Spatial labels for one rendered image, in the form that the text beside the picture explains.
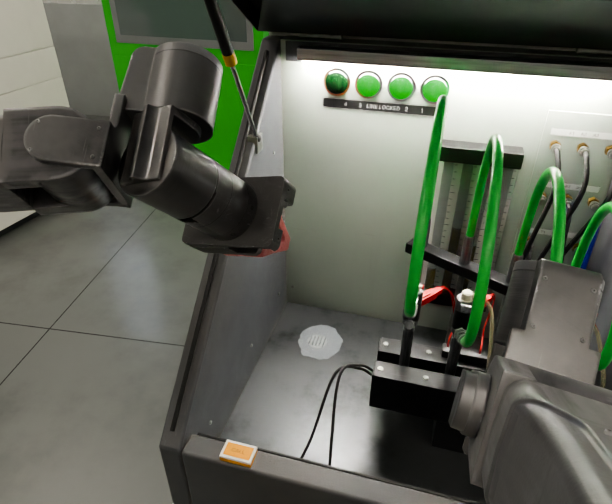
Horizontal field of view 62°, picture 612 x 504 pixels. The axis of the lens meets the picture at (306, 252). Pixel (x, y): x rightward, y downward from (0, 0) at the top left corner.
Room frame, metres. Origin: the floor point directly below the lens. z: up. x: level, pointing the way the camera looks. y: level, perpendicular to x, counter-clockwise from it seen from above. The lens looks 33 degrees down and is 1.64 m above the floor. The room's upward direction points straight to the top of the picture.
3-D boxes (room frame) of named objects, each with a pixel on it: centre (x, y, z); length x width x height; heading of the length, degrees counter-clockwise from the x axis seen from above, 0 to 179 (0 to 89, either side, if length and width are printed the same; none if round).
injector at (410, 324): (0.64, -0.17, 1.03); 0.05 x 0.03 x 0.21; 164
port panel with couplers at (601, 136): (0.84, -0.48, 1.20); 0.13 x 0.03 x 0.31; 74
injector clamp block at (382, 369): (0.62, -0.29, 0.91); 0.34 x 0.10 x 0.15; 74
